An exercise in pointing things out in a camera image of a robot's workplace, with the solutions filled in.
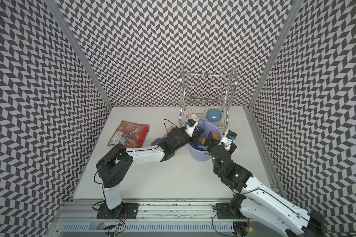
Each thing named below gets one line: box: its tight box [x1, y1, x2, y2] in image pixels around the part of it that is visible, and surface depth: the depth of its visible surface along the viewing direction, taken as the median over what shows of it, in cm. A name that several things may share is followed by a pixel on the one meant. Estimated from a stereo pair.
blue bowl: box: [206, 108, 223, 123], surface depth 107 cm
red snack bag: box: [107, 119, 150, 149], surface depth 99 cm
